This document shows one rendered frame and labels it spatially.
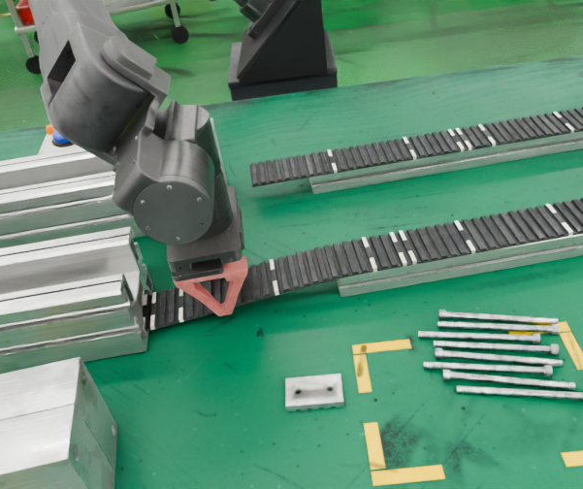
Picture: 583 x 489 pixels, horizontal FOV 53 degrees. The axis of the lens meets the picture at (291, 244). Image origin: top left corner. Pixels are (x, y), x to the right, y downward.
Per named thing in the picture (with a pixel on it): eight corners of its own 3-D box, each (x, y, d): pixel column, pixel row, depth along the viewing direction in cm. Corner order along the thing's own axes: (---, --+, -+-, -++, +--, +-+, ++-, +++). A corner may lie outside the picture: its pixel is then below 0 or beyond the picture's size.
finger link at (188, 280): (191, 337, 57) (166, 266, 51) (192, 286, 63) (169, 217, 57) (260, 324, 57) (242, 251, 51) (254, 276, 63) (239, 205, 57)
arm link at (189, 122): (207, 88, 49) (141, 99, 50) (205, 128, 44) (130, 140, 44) (223, 158, 54) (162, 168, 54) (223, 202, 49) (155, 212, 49)
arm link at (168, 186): (113, 27, 45) (61, 112, 49) (83, 93, 36) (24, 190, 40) (241, 113, 50) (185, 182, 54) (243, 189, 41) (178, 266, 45)
